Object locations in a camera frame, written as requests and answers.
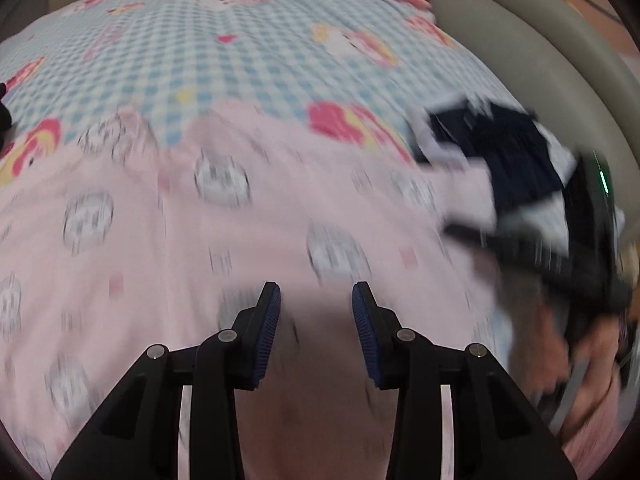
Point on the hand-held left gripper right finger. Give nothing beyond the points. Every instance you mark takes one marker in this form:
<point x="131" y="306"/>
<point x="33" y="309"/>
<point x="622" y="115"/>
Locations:
<point x="362" y="335"/>

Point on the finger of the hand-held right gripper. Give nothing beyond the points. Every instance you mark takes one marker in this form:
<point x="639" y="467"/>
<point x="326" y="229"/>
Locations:
<point x="475" y="237"/>

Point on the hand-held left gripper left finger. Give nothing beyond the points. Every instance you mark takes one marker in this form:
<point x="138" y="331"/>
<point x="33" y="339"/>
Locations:
<point x="270" y="335"/>

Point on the pink printed pyjama garment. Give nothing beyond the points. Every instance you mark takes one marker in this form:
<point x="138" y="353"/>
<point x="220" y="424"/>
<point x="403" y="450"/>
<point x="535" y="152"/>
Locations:
<point x="175" y="260"/>

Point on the black clothes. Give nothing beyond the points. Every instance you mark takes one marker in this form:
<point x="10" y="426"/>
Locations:
<point x="4" y="115"/>

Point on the folded navy clothes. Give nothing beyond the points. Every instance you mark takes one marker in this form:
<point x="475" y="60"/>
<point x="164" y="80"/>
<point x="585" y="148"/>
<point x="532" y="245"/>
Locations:
<point x="510" y="150"/>

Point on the person's right hand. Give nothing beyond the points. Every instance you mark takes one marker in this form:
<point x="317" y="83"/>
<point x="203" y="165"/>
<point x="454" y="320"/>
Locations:
<point x="547" y="345"/>

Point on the checkered cartoon printed blanket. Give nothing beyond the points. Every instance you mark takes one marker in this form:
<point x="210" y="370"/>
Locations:
<point x="225" y="70"/>

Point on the grey padded bed frame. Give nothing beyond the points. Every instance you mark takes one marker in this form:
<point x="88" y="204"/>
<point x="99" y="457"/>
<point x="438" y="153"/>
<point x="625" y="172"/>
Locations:
<point x="525" y="60"/>

